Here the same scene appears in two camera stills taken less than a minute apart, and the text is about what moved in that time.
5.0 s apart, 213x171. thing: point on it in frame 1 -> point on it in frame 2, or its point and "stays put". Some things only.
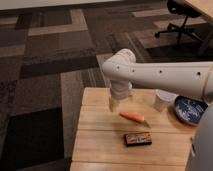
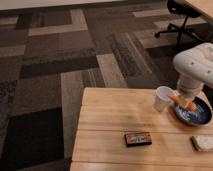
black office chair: [186, 10] stays put
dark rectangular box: [135, 139] stays put
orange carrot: [135, 117] -> [184, 103]
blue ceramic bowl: [188, 110] stays put
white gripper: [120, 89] -> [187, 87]
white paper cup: [164, 100] stays put
